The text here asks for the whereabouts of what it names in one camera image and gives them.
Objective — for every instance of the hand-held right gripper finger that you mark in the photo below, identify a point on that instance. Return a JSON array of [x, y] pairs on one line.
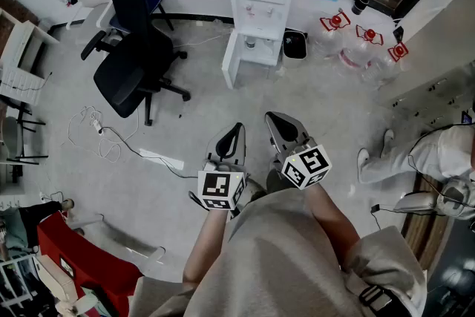
[[297, 130], [274, 137]]

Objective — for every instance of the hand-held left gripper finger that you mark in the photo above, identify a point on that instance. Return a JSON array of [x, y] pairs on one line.
[[240, 148], [215, 144]]

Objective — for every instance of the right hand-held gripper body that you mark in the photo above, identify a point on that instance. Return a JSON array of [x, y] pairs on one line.
[[306, 167]]

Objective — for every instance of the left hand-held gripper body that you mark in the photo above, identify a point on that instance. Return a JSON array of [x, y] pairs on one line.
[[219, 189]]

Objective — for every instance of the person's right forearm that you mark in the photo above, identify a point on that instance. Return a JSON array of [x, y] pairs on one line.
[[330, 222]]

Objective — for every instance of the person's left forearm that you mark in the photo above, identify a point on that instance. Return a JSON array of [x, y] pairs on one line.
[[208, 245]]

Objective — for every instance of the clear water jug red cap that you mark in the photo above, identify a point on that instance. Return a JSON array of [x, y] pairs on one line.
[[358, 52], [382, 70], [328, 41]]

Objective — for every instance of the red storage box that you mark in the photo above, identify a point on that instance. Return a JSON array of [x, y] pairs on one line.
[[89, 260]]

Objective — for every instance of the black power adapter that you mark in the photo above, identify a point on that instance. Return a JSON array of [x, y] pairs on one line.
[[375, 208]]

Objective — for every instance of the white trash bin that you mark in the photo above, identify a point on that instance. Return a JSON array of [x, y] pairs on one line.
[[295, 44]]

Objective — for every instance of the person's grey shirt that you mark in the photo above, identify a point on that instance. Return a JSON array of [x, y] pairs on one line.
[[289, 263]]

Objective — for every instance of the white power strip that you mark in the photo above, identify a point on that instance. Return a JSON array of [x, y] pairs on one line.
[[97, 126]]

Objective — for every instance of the black office chair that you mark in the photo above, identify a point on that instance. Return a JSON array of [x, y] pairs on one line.
[[126, 48]]

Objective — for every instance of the white board with clamps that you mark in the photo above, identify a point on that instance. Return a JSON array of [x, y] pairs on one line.
[[426, 100]]

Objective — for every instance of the wooden bench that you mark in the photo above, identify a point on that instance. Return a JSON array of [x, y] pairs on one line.
[[419, 237]]

